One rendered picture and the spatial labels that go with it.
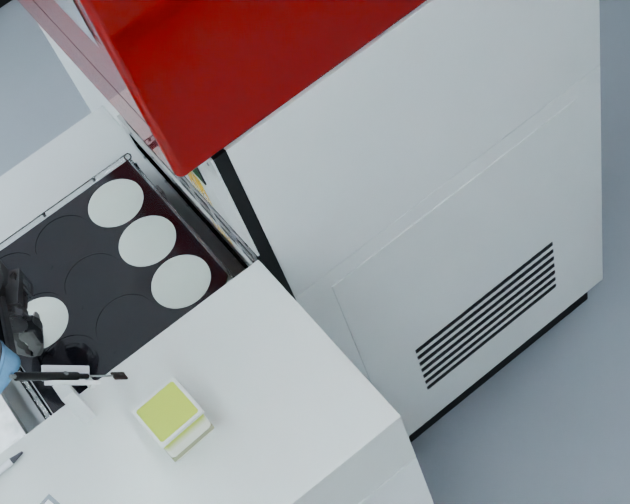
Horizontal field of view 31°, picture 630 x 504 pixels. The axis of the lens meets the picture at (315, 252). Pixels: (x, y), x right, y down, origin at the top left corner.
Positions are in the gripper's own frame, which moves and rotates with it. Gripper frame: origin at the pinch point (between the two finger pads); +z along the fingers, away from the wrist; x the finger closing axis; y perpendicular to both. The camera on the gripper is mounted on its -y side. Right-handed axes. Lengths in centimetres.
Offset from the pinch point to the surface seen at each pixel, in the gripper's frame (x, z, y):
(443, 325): -62, 50, 19
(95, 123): -6, 9, 54
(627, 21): -125, 91, 123
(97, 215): -9.8, 1.3, 25.7
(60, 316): -3.7, 1.2, 7.0
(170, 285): -22.3, 1.3, 8.6
